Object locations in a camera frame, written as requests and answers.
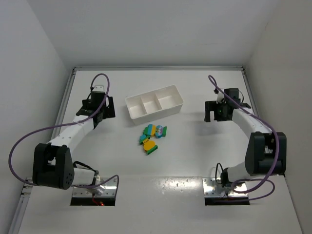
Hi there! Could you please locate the green lego plate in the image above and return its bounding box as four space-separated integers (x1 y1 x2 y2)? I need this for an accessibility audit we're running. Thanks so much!
145 145 158 155
142 135 150 144

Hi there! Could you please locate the yellow round face lego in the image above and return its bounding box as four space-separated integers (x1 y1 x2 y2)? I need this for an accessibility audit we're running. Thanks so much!
143 140 155 151

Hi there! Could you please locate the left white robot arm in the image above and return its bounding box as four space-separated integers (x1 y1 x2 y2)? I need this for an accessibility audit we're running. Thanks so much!
32 85 115 190

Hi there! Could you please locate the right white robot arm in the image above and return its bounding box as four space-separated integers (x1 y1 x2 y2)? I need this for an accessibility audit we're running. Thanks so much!
204 88 287 187

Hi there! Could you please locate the white three-compartment tray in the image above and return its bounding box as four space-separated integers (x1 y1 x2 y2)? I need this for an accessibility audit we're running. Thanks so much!
125 85 184 125

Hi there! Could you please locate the green curved lego brick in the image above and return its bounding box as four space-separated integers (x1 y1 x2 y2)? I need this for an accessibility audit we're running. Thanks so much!
162 126 167 137

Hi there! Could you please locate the green lego plate under teal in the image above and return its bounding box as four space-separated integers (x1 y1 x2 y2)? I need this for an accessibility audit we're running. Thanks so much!
142 135 150 144

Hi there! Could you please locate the teal frog lily lego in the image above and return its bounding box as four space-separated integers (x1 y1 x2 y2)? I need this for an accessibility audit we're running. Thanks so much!
155 125 163 138

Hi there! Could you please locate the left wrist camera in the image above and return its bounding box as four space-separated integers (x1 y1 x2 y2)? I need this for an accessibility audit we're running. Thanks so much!
93 85 105 93

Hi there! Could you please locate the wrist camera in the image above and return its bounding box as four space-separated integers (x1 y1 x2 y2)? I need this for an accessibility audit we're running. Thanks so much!
93 85 105 93
214 88 224 104

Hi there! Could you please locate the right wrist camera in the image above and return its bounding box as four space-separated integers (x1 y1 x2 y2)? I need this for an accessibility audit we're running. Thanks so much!
214 88 224 104

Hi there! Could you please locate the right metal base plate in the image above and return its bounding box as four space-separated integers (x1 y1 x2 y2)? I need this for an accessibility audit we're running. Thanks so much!
202 177 248 198

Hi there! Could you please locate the metal base plate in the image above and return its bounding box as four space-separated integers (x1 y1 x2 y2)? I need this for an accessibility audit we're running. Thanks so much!
72 176 119 198
202 177 248 198

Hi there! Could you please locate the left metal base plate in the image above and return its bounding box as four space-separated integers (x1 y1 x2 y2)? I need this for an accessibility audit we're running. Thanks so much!
72 176 119 198

